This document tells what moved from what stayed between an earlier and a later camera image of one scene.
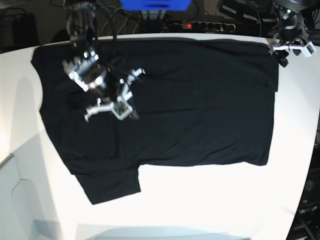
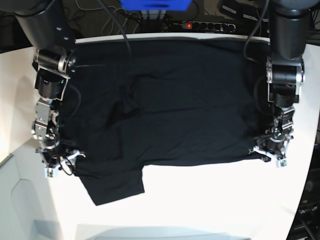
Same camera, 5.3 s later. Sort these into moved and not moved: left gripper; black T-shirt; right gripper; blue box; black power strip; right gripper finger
Moved: left gripper; right gripper; right gripper finger
Not moved: black power strip; black T-shirt; blue box
